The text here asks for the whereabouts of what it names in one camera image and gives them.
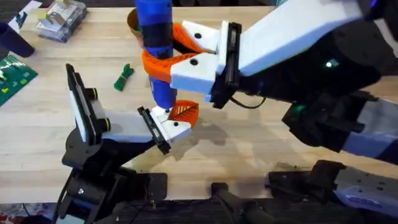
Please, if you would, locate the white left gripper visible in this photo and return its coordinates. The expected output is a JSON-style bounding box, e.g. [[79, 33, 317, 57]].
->
[[62, 99, 200, 175]]

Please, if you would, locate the green toy vegetable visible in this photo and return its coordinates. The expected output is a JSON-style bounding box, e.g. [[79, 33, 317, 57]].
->
[[113, 63, 136, 92]]

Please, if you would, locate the brown round bucket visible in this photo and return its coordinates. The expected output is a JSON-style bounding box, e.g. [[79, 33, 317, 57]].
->
[[126, 7, 147, 48]]

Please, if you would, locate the black left wrist plate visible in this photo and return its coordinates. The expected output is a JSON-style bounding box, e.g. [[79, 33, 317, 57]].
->
[[65, 63, 111, 147]]

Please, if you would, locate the black wrist plate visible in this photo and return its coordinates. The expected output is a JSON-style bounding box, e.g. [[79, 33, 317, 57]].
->
[[65, 63, 111, 147], [357, 0, 398, 76]]

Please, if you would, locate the clear plastic box with parts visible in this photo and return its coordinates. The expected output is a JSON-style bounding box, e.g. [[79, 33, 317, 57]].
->
[[35, 0, 88, 44]]

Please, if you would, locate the green board with toy blocks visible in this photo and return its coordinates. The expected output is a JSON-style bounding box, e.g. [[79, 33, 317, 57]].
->
[[0, 54, 39, 107]]

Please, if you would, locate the white printed card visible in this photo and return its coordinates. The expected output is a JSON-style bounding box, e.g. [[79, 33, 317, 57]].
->
[[7, 0, 43, 34]]

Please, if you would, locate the dark navy cylinder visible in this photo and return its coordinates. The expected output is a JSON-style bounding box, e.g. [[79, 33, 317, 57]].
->
[[0, 21, 36, 58]]

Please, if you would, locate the black right wrist plate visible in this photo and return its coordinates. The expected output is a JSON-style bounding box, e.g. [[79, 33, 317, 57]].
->
[[357, 0, 398, 76]]

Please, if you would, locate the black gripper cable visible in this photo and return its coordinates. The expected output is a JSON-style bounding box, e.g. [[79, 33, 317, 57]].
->
[[229, 95, 267, 110]]

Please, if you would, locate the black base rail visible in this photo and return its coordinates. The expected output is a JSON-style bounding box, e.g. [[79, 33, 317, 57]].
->
[[102, 197, 398, 224]]

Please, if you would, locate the black mount post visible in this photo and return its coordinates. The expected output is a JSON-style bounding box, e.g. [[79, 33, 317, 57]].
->
[[210, 182, 276, 224]]

